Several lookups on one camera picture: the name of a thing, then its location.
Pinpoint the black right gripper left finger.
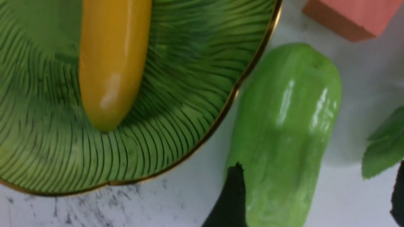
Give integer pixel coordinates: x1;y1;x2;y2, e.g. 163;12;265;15
202;163;247;227

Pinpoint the green toy chayote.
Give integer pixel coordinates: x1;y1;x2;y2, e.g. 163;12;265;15
226;43;342;227

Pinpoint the green glass leaf plate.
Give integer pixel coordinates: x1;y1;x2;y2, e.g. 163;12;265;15
0;0;282;196

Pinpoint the salmon foam cube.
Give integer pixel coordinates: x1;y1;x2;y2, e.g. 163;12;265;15
302;0;403;43

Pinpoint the yellow toy banana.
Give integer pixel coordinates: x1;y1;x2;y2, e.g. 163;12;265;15
79;0;152;133

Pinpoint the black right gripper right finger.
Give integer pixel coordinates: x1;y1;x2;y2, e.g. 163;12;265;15
390;161;404;227

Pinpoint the white toy radish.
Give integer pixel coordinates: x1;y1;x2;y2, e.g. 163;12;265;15
325;79;403;180

